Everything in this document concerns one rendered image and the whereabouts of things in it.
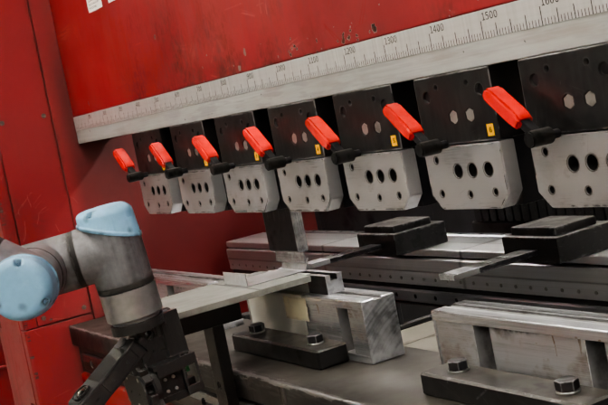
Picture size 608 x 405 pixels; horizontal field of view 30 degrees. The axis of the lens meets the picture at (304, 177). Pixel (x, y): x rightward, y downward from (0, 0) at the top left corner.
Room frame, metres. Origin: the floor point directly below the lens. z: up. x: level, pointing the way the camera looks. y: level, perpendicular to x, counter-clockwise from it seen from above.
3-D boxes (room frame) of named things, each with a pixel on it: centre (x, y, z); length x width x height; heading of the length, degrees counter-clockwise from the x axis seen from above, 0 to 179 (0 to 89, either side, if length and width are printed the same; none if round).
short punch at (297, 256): (1.87, 0.05, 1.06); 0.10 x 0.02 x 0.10; 29
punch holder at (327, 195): (1.72, -0.03, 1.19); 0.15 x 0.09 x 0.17; 29
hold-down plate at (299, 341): (1.81, 0.08, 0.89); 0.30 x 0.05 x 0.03; 29
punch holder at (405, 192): (1.54, -0.13, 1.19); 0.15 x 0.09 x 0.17; 29
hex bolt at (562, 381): (1.23, -0.24, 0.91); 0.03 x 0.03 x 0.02
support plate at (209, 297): (1.80, 0.18, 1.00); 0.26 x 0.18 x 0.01; 119
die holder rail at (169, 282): (2.35, 0.31, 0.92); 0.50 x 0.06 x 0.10; 29
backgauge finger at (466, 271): (1.59, -0.28, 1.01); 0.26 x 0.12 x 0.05; 119
